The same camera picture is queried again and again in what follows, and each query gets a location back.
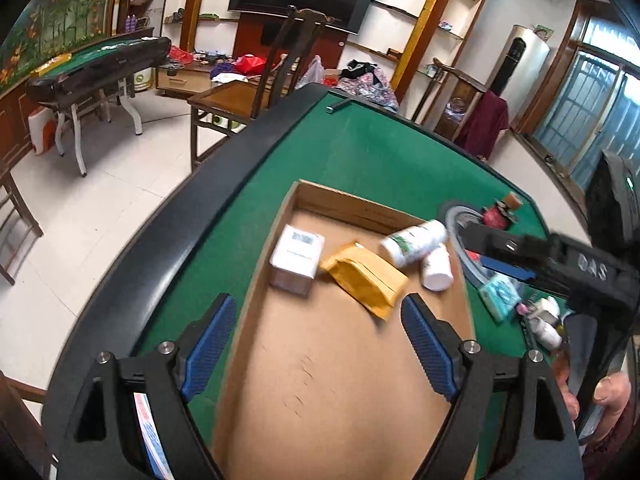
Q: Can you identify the maroon garment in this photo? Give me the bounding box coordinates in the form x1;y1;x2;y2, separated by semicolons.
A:
455;89;510;159

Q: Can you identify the round silver table disc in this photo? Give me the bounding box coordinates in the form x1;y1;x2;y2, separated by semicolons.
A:
436;200;511;291

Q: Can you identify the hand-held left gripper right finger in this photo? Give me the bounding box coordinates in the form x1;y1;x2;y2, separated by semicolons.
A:
400;294;586;480

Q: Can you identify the white bottle with green label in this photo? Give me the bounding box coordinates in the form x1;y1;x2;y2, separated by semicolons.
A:
378;219;448;268

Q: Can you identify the pile of patterned clothes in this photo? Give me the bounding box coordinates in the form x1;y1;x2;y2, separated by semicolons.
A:
337;59;401;111

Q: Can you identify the teal blister packet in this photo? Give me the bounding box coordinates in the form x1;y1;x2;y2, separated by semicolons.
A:
477;275;522;322

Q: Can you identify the person's right hand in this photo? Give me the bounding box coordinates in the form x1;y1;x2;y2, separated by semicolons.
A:
552;357;633;446

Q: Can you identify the yellow paper packet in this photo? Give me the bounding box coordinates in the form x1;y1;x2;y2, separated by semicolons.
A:
320;241;410;322

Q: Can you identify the green folding table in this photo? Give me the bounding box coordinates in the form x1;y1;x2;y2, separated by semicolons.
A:
25;35;173;177

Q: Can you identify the wooden framed window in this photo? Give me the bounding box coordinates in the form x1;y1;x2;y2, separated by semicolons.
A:
530;0;640;202

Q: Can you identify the wooden armchair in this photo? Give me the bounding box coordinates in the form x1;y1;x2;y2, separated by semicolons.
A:
432;57;489;143

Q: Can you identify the small white bottle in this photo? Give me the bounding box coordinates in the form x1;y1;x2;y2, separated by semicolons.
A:
530;320;565;352
527;296;561;323

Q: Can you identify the white standing air conditioner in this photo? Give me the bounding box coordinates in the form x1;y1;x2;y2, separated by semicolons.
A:
487;24;551;132

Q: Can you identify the flower wall mural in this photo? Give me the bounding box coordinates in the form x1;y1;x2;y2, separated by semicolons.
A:
0;0;124;96

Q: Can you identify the white plastic jug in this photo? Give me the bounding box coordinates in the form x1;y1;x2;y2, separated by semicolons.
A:
27;110;64;157

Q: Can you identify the low wooden cabinet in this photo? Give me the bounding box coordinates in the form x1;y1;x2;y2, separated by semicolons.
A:
156;62;221;99

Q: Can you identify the dark wooden chair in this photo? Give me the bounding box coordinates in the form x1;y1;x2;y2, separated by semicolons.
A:
0;370;52;480
0;160;45;286
247;5;337;121

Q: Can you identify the wall shelf unit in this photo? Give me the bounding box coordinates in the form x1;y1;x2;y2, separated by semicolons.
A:
165;0;497;92

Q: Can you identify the small red bottle with cork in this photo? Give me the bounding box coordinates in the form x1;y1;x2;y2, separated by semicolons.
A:
482;194;524;231

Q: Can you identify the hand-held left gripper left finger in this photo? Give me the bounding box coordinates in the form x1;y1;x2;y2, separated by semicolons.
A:
52;292;239;480

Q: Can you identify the small white carton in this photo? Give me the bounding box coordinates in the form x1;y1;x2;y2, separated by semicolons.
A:
269;224;326;295

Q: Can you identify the red and blue printed booklet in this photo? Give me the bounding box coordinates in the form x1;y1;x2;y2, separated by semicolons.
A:
132;392;169;480

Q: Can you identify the translucent plastic bag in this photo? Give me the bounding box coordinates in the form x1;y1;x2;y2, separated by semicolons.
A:
297;55;326;89

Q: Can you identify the plain white bottle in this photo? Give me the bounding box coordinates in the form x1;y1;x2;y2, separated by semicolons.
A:
420;242;455;292

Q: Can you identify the shallow cardboard box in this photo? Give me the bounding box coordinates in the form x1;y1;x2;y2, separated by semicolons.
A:
212;179;476;480

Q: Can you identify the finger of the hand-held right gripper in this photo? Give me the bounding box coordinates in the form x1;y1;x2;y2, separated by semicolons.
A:
460;222;553;267
467;252;540;282

